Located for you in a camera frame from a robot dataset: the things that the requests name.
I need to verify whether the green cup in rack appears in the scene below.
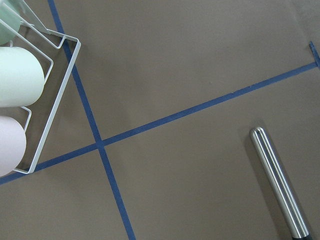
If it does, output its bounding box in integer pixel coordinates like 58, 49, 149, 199
0, 0, 21, 46

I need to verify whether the white cup in rack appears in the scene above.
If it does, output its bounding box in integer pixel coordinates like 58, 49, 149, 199
0, 47, 45, 108

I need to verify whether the steel muddler rod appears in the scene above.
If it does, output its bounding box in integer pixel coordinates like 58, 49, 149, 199
249, 126, 312, 240

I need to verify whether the pink cup in rack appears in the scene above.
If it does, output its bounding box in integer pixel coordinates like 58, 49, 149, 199
0, 115, 27, 177

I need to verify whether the white wire cup rack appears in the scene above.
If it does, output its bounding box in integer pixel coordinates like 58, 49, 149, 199
0, 0, 81, 175

